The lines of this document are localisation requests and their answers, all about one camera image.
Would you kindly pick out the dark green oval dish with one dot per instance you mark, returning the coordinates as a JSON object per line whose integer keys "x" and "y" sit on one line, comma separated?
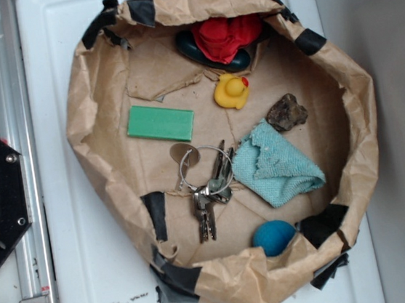
{"x": 187, "y": 46}

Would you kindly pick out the white tray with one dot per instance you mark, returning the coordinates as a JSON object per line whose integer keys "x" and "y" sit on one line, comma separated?
{"x": 95, "y": 261}

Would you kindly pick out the aluminium profile rail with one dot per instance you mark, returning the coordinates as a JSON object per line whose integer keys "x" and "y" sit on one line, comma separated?
{"x": 35, "y": 265}

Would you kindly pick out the red crumpled cloth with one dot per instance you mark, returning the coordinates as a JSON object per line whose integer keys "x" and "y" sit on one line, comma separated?
{"x": 220, "y": 38}

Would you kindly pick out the yellow rubber duck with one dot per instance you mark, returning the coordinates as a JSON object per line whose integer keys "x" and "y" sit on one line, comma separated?
{"x": 231, "y": 91}

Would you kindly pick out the silver key bunch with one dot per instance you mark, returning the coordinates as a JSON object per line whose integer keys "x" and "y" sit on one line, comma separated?
{"x": 217, "y": 190}

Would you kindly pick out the grey brown rock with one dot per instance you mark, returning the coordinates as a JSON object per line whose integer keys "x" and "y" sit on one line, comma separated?
{"x": 286, "y": 114}

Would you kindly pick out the brown paper bag bin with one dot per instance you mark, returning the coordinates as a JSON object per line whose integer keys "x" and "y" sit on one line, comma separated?
{"x": 128, "y": 57}

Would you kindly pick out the green rectangular block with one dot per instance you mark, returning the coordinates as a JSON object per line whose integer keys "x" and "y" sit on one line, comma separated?
{"x": 160, "y": 123}

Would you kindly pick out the light blue cloth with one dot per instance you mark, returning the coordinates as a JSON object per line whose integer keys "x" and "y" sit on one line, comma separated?
{"x": 273, "y": 168}

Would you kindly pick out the blue ball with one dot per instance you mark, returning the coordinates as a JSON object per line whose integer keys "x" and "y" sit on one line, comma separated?
{"x": 273, "y": 237}

